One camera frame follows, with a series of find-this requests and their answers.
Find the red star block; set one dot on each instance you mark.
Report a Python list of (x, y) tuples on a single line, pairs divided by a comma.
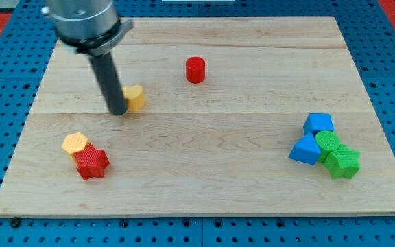
[(91, 162)]

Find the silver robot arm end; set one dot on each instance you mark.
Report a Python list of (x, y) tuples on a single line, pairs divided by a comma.
[(90, 27)]

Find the yellow heart block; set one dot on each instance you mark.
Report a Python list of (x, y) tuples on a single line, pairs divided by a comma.
[(134, 96)]

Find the green star block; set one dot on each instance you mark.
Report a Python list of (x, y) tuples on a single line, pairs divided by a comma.
[(343, 162)]

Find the wooden board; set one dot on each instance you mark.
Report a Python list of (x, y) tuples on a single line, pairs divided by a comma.
[(219, 148)]

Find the red cylinder block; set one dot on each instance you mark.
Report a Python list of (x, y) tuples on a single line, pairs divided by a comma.
[(195, 69)]

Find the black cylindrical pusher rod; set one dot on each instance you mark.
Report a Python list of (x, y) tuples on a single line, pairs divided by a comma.
[(108, 80)]

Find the blue triangle block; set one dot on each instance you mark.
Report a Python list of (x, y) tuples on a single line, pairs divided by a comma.
[(306, 150)]

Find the blue cube block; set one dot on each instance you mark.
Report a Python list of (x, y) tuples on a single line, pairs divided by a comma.
[(316, 122)]

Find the yellow hexagon block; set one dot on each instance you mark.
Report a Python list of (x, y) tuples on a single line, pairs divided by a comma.
[(74, 143)]

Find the green cylinder block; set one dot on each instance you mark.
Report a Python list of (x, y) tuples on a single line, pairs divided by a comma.
[(327, 142)]

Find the blue perforated table plate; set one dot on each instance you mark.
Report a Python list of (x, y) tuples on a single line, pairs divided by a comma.
[(26, 45)]

